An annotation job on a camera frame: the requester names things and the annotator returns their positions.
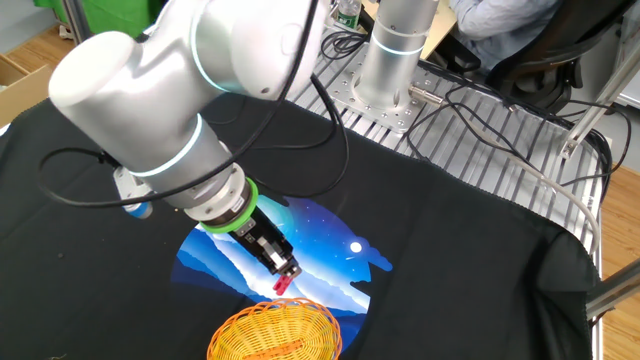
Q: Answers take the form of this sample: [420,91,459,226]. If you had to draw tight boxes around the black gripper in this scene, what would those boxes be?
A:
[233,205,304,279]

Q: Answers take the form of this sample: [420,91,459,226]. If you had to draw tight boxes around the pink plastic clamp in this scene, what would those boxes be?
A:
[272,272,299,297]

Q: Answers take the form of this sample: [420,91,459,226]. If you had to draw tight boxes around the yellow wicker basket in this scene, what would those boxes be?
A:
[206,297,344,360]

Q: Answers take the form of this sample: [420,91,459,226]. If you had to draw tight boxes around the black t-shirt with blue print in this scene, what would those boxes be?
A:
[0,74,601,360]

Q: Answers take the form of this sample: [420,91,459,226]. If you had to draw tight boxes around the plastic bottle with green label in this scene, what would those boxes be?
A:
[337,0,362,30]

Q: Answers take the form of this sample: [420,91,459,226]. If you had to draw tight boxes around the green cloth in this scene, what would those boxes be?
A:
[33,0,169,39]

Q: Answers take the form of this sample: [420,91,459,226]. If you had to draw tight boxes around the cardboard box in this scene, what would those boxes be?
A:
[0,53,56,129]

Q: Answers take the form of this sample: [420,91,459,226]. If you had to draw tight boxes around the person in light shirt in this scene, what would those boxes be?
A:
[448,0,564,71]

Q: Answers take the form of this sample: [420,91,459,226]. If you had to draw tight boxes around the black office chair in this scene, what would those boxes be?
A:
[432,0,636,114]

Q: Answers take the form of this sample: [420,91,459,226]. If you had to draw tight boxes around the green flange ring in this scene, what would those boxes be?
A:
[198,177,260,235]

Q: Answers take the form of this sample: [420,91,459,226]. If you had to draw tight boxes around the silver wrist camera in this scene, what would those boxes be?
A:
[112,166,154,220]

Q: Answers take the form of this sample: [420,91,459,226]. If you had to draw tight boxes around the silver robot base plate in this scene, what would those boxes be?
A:
[324,39,436,135]

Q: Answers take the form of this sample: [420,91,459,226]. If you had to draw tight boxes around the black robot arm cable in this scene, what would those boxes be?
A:
[37,0,351,209]

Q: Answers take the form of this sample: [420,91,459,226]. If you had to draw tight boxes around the grey cable with metal plug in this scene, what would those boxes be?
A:
[408,83,601,256]

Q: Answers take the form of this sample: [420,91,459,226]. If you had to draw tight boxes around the coiled black cable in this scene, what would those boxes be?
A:
[319,30,371,61]

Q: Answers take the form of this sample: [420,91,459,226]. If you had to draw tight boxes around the aluminium frame post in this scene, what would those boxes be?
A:
[584,258,640,321]
[60,0,96,44]
[558,42,640,160]

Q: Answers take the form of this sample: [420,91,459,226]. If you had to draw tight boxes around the black table cable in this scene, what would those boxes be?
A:
[405,82,632,201]

